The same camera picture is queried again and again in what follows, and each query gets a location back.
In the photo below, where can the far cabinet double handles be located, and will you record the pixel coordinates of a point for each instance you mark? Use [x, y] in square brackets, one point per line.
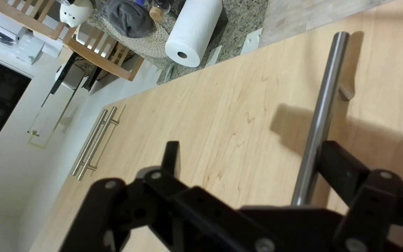
[95, 136]

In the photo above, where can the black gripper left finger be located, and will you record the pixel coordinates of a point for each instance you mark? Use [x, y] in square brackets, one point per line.
[110, 208]

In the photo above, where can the steel cabinet door handle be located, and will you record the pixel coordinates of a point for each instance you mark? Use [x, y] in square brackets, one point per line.
[320, 119]

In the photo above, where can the white paper towel roll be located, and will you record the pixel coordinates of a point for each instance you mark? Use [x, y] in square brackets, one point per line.
[191, 31]

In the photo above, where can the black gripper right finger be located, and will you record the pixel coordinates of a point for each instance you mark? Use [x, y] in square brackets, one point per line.
[373, 199]

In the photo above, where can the cabinet door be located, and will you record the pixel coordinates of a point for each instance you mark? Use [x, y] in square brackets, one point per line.
[242, 123]

